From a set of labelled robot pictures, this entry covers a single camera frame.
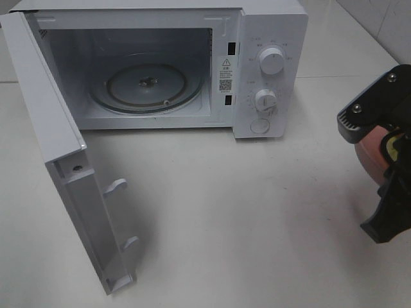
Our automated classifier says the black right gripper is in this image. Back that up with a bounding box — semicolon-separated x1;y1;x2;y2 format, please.
360;96;410;243

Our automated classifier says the pink round plate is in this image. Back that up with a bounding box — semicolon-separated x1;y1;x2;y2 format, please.
354;126;391;186

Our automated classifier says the round door release button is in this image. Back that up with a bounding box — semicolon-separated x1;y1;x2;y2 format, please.
250;119;270;134

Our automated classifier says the white microwave knob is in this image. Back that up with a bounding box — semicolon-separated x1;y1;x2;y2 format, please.
254;89;277;113
259;47;284;75

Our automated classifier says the white bread sandwich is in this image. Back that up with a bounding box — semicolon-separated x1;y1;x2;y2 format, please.
386;134;402;162

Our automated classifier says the white microwave door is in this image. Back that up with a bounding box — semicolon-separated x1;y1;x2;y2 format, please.
1;12;138;295

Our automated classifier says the white microwave oven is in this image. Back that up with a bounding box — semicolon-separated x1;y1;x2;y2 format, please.
1;1;308;139

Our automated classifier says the white warning sticker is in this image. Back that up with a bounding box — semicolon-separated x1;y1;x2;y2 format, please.
217;56;235;93

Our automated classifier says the glass microwave turntable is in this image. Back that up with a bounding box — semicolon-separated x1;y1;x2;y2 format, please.
89;53;209;114

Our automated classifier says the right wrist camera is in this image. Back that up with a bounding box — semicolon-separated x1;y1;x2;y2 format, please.
337;64;410;144

